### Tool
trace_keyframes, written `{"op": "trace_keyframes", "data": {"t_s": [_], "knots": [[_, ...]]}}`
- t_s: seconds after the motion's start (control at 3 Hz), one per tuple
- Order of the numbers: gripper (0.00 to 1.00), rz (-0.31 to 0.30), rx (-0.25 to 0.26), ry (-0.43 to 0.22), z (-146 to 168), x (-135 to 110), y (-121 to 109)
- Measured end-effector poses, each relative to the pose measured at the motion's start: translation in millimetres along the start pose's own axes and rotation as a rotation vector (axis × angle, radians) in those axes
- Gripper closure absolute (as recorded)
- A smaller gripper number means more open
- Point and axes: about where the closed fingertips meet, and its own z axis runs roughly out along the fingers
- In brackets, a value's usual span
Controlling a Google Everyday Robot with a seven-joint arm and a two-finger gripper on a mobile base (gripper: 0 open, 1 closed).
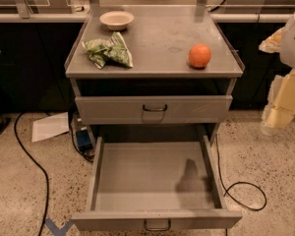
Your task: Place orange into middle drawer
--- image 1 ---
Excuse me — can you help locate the grey metal drawer cabinet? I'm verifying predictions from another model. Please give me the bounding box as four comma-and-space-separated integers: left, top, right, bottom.
66, 6, 243, 137

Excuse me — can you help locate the orange fruit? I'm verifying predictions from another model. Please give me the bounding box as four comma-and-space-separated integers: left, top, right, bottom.
189, 43, 211, 68

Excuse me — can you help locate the white paper bowl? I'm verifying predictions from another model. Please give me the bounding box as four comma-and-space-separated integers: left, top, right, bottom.
99, 11, 134, 30

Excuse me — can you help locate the open grey middle drawer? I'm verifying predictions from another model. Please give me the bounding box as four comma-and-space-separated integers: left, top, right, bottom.
72, 124, 242, 231

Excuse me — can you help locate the closed upper grey drawer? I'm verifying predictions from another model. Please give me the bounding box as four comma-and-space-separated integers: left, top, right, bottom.
76, 95, 232, 125

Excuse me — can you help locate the blue power box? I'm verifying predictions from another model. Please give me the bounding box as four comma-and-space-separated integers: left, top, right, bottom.
76, 130, 92, 150

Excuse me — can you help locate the green chip bag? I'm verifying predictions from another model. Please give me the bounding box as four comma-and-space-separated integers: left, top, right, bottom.
82, 31, 133, 70

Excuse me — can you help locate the black floor cable right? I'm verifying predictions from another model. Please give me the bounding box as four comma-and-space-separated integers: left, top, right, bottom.
214, 133, 268, 212

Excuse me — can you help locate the black floor cable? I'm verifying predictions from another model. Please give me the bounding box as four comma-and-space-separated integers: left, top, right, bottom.
214, 133, 268, 212
13, 112, 50, 236

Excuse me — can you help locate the blue floor tape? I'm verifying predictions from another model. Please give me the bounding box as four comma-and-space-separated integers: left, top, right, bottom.
45, 218, 73, 236

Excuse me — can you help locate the white paper sheet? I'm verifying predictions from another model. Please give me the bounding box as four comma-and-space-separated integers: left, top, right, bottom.
31, 112, 69, 143

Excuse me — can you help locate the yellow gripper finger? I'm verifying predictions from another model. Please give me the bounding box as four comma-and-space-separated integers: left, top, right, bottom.
259, 29, 283, 53
261, 69, 295, 136

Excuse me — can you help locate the black floor cable left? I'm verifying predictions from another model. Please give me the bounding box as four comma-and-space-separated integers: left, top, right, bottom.
13, 112, 50, 236

